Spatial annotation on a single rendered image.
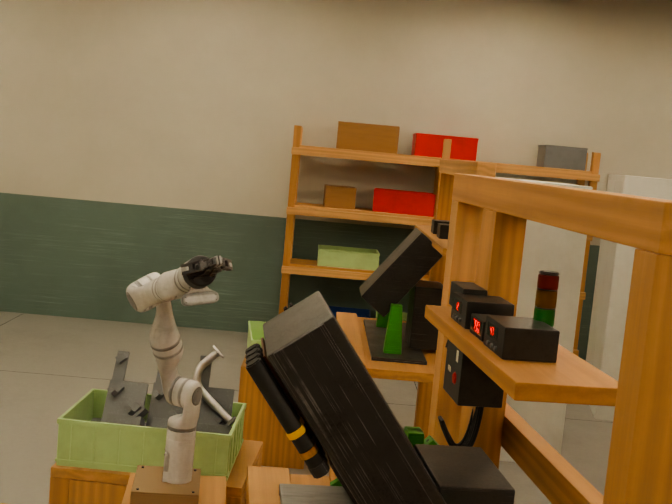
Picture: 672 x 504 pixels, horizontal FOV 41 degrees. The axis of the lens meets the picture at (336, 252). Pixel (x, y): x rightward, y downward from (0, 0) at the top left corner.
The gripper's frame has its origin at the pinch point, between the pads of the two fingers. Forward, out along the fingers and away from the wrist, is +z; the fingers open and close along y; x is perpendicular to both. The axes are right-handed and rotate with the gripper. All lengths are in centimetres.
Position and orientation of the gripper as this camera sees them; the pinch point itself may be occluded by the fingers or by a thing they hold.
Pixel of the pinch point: (216, 261)
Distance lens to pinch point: 204.1
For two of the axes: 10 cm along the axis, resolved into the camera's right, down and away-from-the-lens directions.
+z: 4.3, -2.0, -8.8
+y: 8.9, -0.8, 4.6
